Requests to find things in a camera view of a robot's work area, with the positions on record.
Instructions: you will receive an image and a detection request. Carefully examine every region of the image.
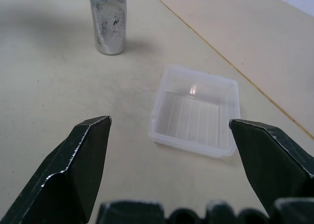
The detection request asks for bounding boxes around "clear plastic-wrapped white container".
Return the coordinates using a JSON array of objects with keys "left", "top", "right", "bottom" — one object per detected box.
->
[{"left": 88, "top": 0, "right": 127, "bottom": 56}]

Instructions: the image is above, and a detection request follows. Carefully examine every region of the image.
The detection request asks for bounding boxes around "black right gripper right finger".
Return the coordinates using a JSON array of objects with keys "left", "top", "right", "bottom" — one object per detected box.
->
[{"left": 228, "top": 118, "right": 314, "bottom": 211}]

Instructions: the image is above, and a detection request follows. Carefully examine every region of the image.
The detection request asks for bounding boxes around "clear square plastic container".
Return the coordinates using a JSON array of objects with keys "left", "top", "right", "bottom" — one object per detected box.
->
[{"left": 149, "top": 65, "right": 241, "bottom": 159}]

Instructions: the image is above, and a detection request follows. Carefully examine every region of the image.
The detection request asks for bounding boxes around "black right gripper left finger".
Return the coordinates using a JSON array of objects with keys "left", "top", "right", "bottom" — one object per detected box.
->
[{"left": 0, "top": 115, "right": 113, "bottom": 224}]

